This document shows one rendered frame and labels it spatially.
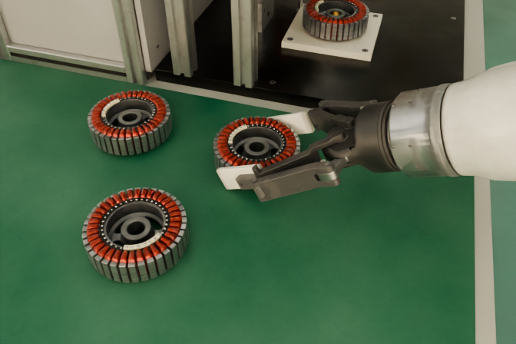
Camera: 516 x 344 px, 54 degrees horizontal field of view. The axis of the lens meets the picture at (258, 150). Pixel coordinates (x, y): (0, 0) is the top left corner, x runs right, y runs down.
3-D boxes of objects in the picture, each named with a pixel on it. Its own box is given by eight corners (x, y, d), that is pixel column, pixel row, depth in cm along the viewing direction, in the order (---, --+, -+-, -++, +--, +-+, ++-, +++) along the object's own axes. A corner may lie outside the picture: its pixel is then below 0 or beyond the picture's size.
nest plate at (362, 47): (382, 20, 94) (382, 13, 93) (370, 61, 83) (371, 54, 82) (302, 8, 97) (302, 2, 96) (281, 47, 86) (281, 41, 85)
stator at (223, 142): (313, 151, 69) (315, 130, 67) (272, 204, 62) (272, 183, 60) (243, 125, 74) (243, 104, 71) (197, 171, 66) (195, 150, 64)
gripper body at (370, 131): (405, 84, 54) (332, 97, 60) (376, 127, 49) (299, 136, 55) (426, 142, 57) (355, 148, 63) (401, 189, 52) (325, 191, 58)
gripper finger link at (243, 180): (277, 182, 58) (264, 198, 56) (244, 183, 62) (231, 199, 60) (272, 171, 58) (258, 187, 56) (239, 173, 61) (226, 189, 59)
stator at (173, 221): (78, 226, 60) (71, 203, 57) (170, 194, 63) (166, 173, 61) (102, 301, 52) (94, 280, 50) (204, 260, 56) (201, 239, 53)
